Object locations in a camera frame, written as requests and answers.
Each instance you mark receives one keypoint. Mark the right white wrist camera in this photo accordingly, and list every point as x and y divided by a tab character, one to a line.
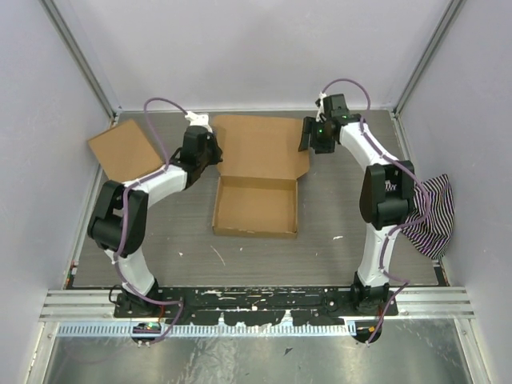
320	115

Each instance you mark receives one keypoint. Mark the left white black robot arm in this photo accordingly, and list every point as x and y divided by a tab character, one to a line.
118	221

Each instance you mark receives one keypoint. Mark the folded brown cardboard box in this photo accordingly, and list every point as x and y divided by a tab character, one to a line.
125	152

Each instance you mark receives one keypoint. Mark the aluminium front rail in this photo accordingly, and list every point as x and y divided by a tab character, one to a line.
412	302

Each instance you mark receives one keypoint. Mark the brown cardboard box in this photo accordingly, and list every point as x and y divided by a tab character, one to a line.
257	194
125	152

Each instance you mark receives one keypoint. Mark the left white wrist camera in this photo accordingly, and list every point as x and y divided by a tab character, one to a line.
201	119

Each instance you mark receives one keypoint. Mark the left aluminium corner post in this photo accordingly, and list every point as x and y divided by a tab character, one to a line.
65	33

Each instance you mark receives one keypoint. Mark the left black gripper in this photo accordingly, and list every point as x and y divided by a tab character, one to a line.
212	140

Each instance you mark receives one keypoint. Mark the striped purple white cloth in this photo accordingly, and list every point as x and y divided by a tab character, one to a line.
432	236

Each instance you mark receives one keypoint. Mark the right aluminium corner post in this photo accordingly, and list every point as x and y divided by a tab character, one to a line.
441	30

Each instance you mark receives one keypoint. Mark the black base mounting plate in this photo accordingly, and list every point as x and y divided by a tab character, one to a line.
250	306

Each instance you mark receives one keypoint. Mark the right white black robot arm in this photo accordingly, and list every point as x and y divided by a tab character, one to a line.
387	194

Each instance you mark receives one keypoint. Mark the white slotted cable duct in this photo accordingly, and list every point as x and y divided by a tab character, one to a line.
132	329

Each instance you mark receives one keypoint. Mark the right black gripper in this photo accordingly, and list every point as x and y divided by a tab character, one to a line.
310	126

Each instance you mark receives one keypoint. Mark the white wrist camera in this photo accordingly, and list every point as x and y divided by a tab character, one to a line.
201	119
320	115

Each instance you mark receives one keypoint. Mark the aluminium corner post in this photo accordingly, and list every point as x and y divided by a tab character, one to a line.
65	33
441	30

